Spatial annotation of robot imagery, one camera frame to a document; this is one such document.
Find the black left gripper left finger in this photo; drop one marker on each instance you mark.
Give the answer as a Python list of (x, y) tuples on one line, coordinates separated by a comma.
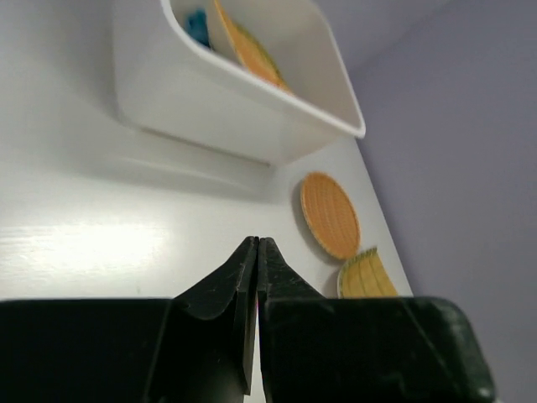
[(196, 347)]

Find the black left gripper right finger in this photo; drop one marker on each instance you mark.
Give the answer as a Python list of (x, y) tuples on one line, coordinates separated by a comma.
[(389, 349)]

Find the yellow fan-shaped bamboo plate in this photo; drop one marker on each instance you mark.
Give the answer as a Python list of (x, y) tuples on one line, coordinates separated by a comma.
[(364, 276)]

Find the round orange woven plate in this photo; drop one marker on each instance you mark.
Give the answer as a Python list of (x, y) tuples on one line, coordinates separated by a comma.
[(330, 215)]

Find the blue polka dot ceramic plate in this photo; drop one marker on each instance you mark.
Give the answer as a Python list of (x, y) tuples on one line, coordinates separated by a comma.
[(196, 27)]

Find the orange fish-shaped woven plate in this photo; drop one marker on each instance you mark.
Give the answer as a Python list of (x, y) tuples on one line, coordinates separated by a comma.
[(232, 28)]

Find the round green-rimmed bamboo plate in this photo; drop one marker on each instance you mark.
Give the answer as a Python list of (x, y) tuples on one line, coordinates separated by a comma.
[(255, 58)]

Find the white plastic bin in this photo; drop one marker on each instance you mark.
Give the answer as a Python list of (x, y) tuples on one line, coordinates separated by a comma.
[(169, 83)]

